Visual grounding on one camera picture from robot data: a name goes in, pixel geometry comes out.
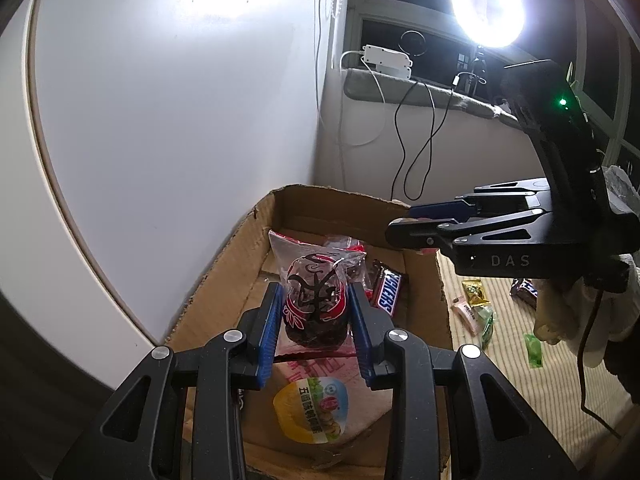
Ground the small pink white candy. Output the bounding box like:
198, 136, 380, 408
451, 297, 483, 335

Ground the green snack packet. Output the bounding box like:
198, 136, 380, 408
472, 305, 498, 351

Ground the yellow wrapped candy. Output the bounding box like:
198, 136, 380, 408
461, 280, 491, 307

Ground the person's right hand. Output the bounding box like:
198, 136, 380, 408
532, 252, 640, 368

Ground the ring light stand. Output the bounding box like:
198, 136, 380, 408
467, 46, 493, 97

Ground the window frame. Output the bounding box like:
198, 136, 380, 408
345, 0, 640, 166

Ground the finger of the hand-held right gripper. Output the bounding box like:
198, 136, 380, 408
385, 208, 548, 252
409, 179, 552, 218

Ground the cardboard box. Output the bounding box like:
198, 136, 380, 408
162, 184, 455, 480

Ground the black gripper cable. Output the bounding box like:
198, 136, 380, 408
577, 287, 628, 438

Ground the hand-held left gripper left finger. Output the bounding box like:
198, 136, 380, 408
52, 282, 283, 480

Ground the small green candy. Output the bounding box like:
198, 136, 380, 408
523, 332, 544, 370

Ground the black chocolate bar wrapper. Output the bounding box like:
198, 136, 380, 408
509, 278, 541, 303

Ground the white cable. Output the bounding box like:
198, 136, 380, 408
337, 50, 388, 148

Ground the yellow jelly cup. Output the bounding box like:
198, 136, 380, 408
273, 376, 349, 447

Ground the brown chocolate bar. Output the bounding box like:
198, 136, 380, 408
367, 259, 406, 318

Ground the white power strip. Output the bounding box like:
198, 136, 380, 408
361, 45, 415, 79

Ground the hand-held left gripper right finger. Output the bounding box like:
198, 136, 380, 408
347, 282, 577, 480

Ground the bread bag with pink print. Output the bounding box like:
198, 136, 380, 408
240, 350, 396, 453

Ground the clear dark pastry packet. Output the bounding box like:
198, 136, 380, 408
322, 235, 381, 291
268, 230, 367, 352

